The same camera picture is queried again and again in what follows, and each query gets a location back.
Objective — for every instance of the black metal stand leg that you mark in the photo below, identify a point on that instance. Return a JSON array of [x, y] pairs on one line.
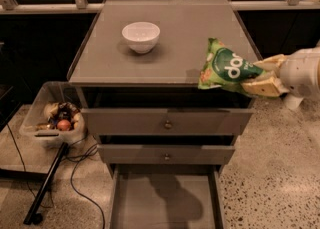
[[33, 217]]

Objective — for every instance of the clear plastic storage bin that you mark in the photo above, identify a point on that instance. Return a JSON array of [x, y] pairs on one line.
[[55, 101]]

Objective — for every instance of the red apple in bin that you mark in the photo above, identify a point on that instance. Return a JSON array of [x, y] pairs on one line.
[[64, 125]]

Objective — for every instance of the green rice chip bag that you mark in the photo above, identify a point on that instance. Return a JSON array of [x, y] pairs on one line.
[[225, 69]]

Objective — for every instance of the grey drawer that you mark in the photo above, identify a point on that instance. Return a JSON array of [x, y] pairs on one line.
[[166, 197], [154, 154], [150, 121]]

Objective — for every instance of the white ceramic bowl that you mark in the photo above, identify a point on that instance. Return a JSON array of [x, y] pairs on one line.
[[141, 37]]

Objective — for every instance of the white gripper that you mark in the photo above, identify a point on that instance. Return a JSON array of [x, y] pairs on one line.
[[300, 70]]

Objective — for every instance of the brass middle drawer knob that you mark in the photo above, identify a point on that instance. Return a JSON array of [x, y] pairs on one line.
[[167, 157]]

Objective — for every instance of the grey top drawer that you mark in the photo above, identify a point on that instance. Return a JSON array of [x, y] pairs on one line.
[[150, 121]]

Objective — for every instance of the grey drawer cabinet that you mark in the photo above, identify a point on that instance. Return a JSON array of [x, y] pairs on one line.
[[108, 74]]

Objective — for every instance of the brass top drawer knob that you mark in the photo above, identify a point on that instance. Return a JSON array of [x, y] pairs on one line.
[[168, 124]]

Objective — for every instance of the brass drawer knob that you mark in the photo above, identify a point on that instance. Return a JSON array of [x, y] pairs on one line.
[[168, 124], [167, 157]]

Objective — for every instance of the grey bottom drawer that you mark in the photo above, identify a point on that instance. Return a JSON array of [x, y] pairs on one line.
[[166, 197]]

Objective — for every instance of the grey middle drawer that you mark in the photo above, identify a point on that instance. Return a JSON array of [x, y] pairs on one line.
[[154, 154]]

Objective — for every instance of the white diagonal post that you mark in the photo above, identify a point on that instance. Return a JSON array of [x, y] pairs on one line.
[[292, 102]]

